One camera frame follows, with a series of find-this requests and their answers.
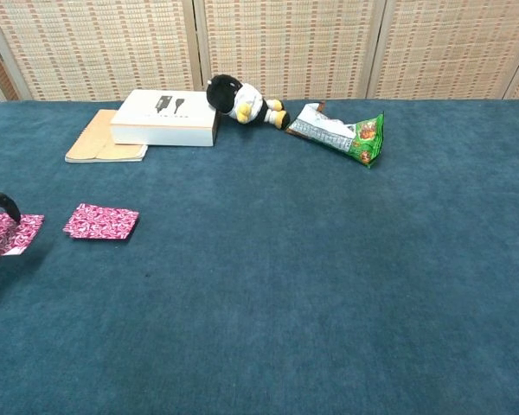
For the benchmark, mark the pink patterned block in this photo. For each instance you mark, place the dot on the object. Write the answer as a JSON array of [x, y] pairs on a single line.
[[8, 233], [100, 221]]

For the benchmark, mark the black white plush toy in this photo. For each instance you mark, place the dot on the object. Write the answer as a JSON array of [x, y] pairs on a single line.
[[242, 101]]

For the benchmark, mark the green silver snack bag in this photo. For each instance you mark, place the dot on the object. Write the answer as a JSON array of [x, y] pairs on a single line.
[[337, 132]]

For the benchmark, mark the kraft spiral notebook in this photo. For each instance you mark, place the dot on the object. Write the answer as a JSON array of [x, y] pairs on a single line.
[[91, 144]]

